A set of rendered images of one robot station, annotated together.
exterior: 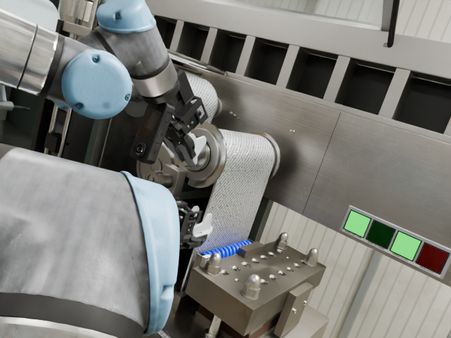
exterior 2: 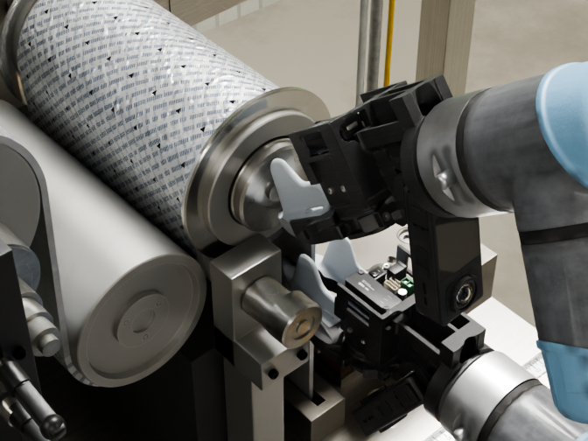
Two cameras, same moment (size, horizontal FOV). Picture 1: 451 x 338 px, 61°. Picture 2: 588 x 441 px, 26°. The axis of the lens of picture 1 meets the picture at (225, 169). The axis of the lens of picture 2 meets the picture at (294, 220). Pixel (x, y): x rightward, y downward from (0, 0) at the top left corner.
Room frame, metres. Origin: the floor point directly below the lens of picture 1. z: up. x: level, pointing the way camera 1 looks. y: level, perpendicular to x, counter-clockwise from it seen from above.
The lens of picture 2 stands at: (0.60, 0.77, 1.88)
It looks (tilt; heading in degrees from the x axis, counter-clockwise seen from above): 42 degrees down; 286
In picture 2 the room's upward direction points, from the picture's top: straight up
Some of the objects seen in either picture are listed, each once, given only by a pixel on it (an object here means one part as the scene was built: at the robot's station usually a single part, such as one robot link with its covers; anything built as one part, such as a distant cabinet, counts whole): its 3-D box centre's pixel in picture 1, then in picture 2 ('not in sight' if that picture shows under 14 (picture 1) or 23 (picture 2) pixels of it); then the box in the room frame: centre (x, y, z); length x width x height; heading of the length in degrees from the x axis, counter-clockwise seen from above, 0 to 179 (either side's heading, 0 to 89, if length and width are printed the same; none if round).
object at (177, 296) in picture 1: (209, 284); (233, 339); (0.90, -0.05, 0.92); 0.28 x 0.04 x 0.04; 147
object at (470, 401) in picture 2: not in sight; (484, 403); (0.63, 0.12, 1.11); 0.08 x 0.05 x 0.08; 57
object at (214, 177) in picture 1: (198, 154); (260, 175); (0.83, 0.07, 1.25); 0.15 x 0.01 x 0.15; 57
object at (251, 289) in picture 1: (252, 284); not in sight; (0.71, -0.12, 1.05); 0.04 x 0.04 x 0.04
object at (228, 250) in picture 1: (227, 252); not in sight; (0.89, -0.07, 1.03); 0.21 x 0.04 x 0.03; 147
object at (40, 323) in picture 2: not in sight; (23, 318); (0.89, 0.32, 1.33); 0.06 x 0.03 x 0.03; 147
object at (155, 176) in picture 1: (154, 179); (294, 320); (0.78, 0.14, 1.18); 0.04 x 0.02 x 0.04; 57
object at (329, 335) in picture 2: not in sight; (339, 329); (0.76, 0.06, 1.09); 0.09 x 0.05 x 0.02; 148
